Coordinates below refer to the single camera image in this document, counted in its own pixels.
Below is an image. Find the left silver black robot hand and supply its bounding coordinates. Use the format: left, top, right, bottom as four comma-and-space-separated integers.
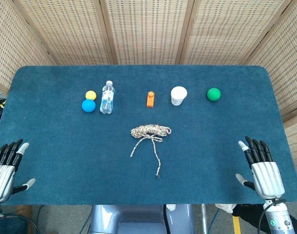
0, 138, 36, 204

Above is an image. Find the white gloved person hand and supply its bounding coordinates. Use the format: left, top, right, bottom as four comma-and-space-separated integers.
215, 203, 237, 215

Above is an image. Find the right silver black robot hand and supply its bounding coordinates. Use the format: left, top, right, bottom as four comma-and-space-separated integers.
235, 136, 287, 203

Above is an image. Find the beige braided rope bundle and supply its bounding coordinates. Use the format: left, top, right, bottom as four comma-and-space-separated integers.
130, 124, 172, 178

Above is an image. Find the yellow floor tape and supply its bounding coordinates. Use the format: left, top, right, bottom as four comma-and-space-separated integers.
232, 215, 242, 234

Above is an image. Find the metal table leg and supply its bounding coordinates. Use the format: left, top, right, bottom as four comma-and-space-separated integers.
201, 204, 209, 234

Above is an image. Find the dark teal fabric object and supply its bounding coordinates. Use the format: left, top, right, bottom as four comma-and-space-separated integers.
0, 214, 28, 234

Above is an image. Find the blue felt table mat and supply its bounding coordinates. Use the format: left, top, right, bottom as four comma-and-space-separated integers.
0, 65, 297, 205

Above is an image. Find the blue-grey robot torso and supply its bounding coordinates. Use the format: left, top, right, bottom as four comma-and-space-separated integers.
88, 204, 195, 234

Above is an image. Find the green foam ball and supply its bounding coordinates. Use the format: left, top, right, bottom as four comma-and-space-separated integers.
206, 87, 221, 101

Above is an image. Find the blue foam ball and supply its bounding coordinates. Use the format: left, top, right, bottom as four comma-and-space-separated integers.
81, 98, 97, 113

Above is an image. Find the white paper cup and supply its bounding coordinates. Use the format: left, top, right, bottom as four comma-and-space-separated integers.
170, 86, 188, 106

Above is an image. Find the clear plastic water bottle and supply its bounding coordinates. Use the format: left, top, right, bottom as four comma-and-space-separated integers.
99, 80, 116, 115

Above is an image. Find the orange block with knob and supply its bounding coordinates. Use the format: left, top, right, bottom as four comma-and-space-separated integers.
146, 91, 155, 108

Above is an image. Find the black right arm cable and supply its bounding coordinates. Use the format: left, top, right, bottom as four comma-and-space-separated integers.
257, 201, 279, 234

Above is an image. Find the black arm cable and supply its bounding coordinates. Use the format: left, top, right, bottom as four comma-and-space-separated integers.
6, 214, 40, 234
257, 201, 279, 234

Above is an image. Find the brown wooden post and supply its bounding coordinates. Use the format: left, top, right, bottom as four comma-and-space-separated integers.
15, 205, 33, 234

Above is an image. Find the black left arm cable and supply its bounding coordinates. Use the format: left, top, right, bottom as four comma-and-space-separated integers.
6, 214, 40, 234

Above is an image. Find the black strap on torso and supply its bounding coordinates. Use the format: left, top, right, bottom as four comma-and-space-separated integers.
162, 204, 169, 234

